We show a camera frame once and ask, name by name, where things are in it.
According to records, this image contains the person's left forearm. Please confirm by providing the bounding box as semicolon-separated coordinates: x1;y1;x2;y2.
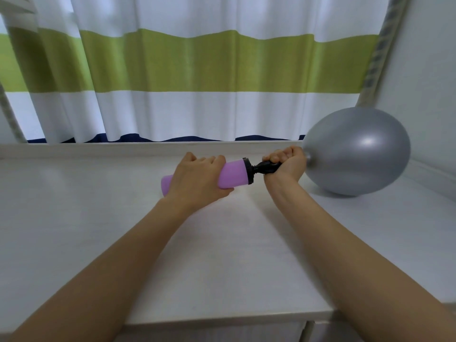
7;196;195;342

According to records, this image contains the purple hand balloon pump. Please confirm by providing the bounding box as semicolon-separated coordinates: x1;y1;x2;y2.
161;157;282;196

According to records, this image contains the person's right forearm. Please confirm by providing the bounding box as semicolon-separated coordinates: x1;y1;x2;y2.
264;173;456;342

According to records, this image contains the person's right hand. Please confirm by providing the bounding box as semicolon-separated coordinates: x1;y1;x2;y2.
262;146;308;184

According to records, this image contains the person's left hand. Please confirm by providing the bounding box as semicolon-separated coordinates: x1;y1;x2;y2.
165;152;234;214

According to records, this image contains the white green striped curtain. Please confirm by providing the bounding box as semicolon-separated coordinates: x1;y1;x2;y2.
0;0;410;144

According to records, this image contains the silver balloon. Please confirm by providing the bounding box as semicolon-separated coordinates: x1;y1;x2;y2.
302;107;411;196

